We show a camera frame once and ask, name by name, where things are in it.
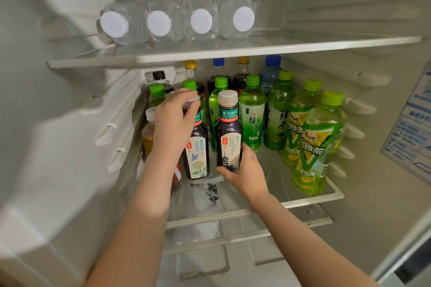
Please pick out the white refrigerator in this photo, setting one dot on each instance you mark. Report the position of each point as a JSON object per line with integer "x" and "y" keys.
{"x": 50, "y": 128}

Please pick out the blue sports drink bottle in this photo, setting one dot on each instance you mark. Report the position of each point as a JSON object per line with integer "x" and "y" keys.
{"x": 271, "y": 75}

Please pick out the cola bottle blue cap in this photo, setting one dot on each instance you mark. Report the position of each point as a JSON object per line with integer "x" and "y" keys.
{"x": 218, "y": 62}

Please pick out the clear water bottle white cap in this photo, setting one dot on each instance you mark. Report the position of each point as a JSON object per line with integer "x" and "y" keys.
{"x": 201, "y": 21}
{"x": 159, "y": 23}
{"x": 114, "y": 24}
{"x": 243, "y": 18}

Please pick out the cola bottle yellow cap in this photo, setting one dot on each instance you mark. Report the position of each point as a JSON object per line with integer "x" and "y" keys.
{"x": 191, "y": 64}
{"x": 243, "y": 60}

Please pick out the printed clear plastic bag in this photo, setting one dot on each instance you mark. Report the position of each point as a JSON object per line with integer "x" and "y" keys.
{"x": 212, "y": 194}

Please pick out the iced tea bottle black cap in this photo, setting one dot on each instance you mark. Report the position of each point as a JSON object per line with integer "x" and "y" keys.
{"x": 159, "y": 75}

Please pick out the blue instruction sticker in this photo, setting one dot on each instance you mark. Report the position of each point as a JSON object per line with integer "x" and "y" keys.
{"x": 410, "y": 135}

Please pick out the orange energy drink bottle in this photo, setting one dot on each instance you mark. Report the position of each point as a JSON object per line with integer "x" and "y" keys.
{"x": 148, "y": 135}

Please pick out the glass crisper cover shelf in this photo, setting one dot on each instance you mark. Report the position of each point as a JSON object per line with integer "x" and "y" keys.
{"x": 235, "y": 238}

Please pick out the person's left hand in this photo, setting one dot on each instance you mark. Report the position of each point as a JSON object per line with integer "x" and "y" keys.
{"x": 171, "y": 128}

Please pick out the person's left forearm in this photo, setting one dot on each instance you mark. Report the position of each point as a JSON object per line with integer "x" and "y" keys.
{"x": 134, "y": 229}

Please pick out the glass fridge shelf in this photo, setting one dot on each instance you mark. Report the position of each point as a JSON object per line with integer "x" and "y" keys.
{"x": 269, "y": 46}
{"x": 303, "y": 199}

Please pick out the person's right forearm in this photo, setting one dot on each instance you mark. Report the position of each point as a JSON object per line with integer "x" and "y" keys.
{"x": 309, "y": 249}

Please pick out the green tea bottle lime cap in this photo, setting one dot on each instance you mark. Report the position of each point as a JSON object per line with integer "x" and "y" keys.
{"x": 221, "y": 82}
{"x": 320, "y": 142}
{"x": 303, "y": 108}

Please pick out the person's right hand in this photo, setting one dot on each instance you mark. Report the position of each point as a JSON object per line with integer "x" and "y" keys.
{"x": 249, "y": 179}

